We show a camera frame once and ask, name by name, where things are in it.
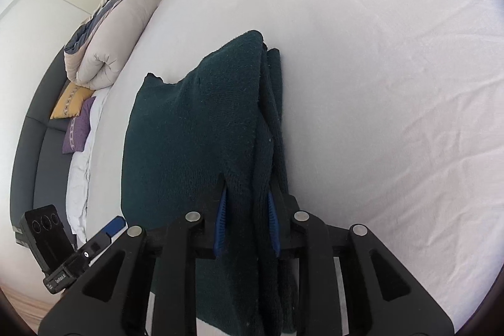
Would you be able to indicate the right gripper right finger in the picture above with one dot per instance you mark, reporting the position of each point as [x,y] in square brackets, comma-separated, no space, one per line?
[281,209]

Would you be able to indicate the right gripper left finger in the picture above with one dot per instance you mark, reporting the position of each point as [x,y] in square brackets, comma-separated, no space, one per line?
[211,240]

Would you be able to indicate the dark green knit sweater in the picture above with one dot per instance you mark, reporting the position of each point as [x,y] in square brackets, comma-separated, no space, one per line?
[223,120]

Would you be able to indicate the dark grey headboard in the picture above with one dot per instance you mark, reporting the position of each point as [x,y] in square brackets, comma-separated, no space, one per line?
[40,170]

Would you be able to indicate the white pillow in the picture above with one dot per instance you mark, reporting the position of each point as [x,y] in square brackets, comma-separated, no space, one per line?
[78,182]

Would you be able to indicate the purple patterned cushion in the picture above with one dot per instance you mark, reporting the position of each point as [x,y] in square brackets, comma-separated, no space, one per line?
[78,129]

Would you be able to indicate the yellow patterned cushion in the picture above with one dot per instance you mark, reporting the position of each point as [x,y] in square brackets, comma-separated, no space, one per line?
[70,102]

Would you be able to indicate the white bed mattress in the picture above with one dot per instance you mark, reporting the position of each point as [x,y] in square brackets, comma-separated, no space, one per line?
[393,118]

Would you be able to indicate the rolled beige duvet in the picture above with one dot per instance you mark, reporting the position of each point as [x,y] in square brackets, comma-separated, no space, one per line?
[99,49]

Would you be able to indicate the black camera box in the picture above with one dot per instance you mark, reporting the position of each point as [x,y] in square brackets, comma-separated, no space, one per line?
[46,237]

